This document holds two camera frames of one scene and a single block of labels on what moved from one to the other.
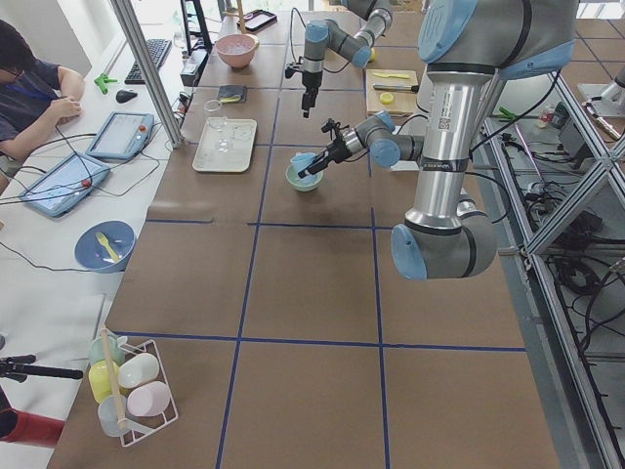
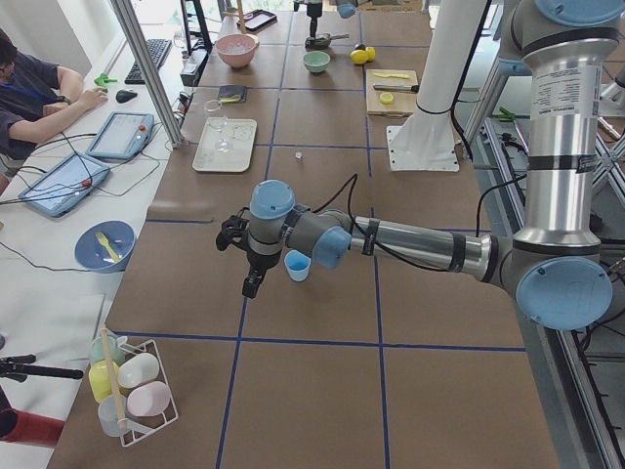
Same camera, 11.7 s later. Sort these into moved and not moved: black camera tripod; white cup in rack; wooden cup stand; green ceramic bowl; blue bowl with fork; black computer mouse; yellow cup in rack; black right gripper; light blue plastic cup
Moved: light blue plastic cup; black right gripper; green ceramic bowl
Not moved: blue bowl with fork; wooden cup stand; white cup in rack; black computer mouse; yellow cup in rack; black camera tripod
